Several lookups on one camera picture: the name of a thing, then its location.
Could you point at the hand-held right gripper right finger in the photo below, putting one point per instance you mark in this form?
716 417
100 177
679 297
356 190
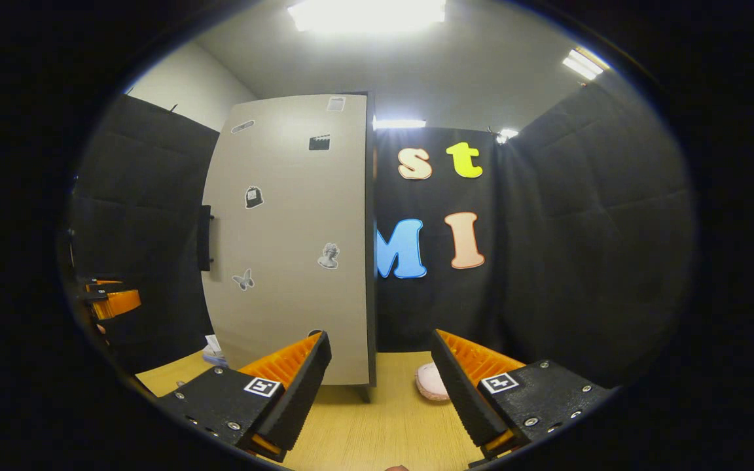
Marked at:
461 399

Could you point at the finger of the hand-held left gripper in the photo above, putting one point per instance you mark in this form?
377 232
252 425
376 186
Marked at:
118 304
103 284

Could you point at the black backdrop cloth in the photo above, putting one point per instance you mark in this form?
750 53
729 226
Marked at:
567 248

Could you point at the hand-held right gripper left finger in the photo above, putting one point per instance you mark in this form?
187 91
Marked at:
302 399

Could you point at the stack of small boxes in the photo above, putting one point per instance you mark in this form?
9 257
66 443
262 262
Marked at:
213 350

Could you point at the ceiling light panel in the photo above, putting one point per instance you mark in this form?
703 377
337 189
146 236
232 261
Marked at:
400 123
584 64
506 135
367 14

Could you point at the pink plush toy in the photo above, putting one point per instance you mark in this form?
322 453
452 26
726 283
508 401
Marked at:
430 383

